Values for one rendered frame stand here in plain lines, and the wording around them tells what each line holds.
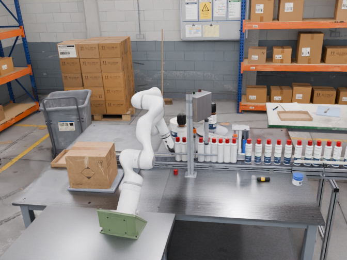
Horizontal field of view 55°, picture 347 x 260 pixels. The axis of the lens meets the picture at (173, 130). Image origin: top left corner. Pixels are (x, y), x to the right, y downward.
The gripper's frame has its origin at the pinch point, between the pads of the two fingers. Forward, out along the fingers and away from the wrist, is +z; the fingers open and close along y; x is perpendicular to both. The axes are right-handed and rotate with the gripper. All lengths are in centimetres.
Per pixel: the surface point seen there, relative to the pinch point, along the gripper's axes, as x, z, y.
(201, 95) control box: -42, -41, -13
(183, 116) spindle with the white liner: -13.2, -18.9, 25.3
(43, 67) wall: 358, -95, 457
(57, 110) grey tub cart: 172, -44, 143
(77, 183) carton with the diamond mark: 62, -17, -45
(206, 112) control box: -39.6, -27.1, -9.6
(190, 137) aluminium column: -22.6, -14.0, -15.7
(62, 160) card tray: 96, -23, -2
